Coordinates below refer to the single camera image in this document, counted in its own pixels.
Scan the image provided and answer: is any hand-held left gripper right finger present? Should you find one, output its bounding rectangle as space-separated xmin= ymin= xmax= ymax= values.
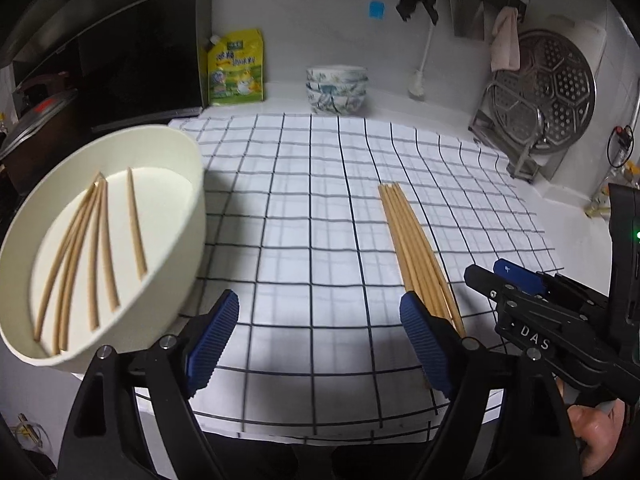
xmin=399 ymin=291 xmax=583 ymax=480

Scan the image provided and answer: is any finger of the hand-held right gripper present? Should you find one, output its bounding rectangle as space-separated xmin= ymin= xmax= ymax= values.
xmin=492 ymin=258 xmax=551 ymax=296
xmin=463 ymin=265 xmax=516 ymax=311

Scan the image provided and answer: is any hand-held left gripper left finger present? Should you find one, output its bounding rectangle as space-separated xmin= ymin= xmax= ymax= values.
xmin=57 ymin=289 xmax=241 ymax=480

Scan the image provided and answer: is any pile of wooden chopsticks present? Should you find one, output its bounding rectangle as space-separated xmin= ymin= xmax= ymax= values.
xmin=377 ymin=182 xmax=467 ymax=338

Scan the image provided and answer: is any cream round basin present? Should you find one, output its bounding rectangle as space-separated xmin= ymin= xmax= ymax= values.
xmin=0 ymin=124 xmax=208 ymax=375

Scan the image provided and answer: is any person's right hand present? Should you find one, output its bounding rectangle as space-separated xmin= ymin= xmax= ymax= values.
xmin=569 ymin=400 xmax=627 ymax=465

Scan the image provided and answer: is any metal lid rack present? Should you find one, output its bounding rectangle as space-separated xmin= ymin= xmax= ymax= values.
xmin=470 ymin=107 xmax=551 ymax=181

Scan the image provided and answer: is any white grid-pattern cloth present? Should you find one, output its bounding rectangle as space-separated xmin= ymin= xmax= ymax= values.
xmin=135 ymin=112 xmax=563 ymax=446

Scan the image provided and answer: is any round metal steamer tray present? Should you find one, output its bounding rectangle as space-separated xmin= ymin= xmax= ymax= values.
xmin=484 ymin=30 xmax=598 ymax=153

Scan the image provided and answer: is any gold metal fitting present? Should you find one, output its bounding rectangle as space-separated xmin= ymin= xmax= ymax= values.
xmin=15 ymin=412 xmax=43 ymax=446

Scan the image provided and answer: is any white dish brush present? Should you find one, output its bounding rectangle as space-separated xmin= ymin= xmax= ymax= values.
xmin=407 ymin=22 xmax=435 ymax=100

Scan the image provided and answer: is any pink hanging cloth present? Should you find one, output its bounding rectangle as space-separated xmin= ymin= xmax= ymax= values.
xmin=489 ymin=6 xmax=522 ymax=72

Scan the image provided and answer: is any steel cleaver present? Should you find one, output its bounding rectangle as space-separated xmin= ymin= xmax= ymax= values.
xmin=448 ymin=0 xmax=486 ymax=41

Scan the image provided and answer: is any yellow seasoning pouch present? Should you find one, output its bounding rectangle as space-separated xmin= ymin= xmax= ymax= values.
xmin=202 ymin=28 xmax=267 ymax=107

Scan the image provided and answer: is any brown pot with lid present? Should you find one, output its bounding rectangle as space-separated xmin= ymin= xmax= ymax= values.
xmin=0 ymin=72 xmax=83 ymax=196

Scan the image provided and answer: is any black cable with red plug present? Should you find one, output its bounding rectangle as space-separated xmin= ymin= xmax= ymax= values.
xmin=606 ymin=124 xmax=637 ymax=168

